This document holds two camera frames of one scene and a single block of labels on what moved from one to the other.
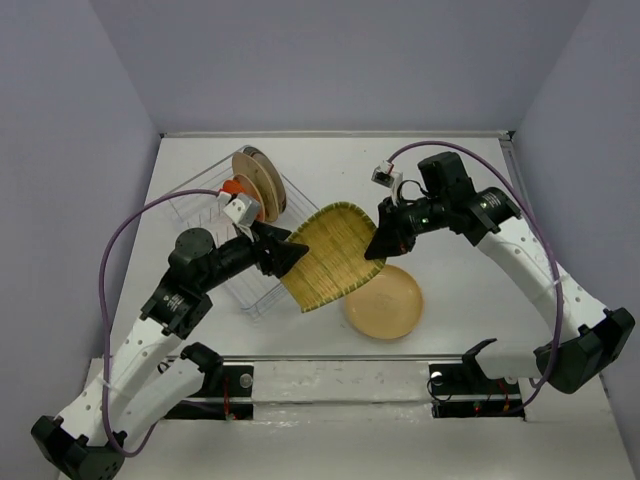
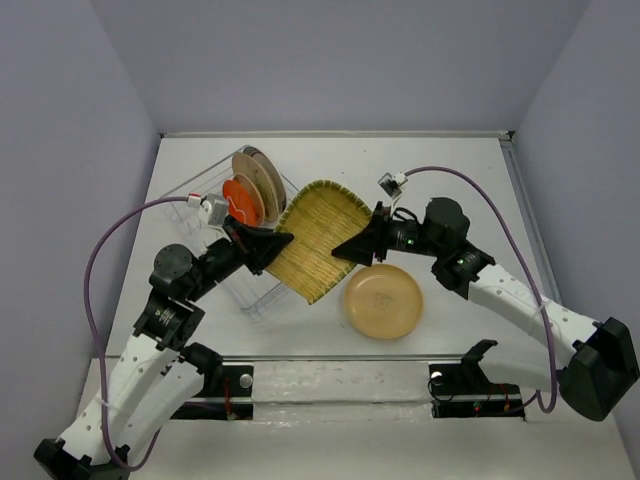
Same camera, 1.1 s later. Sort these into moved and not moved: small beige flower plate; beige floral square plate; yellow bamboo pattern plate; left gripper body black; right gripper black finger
Moved: yellow bamboo pattern plate; right gripper black finger
Not moved: small beige flower plate; beige floral square plate; left gripper body black
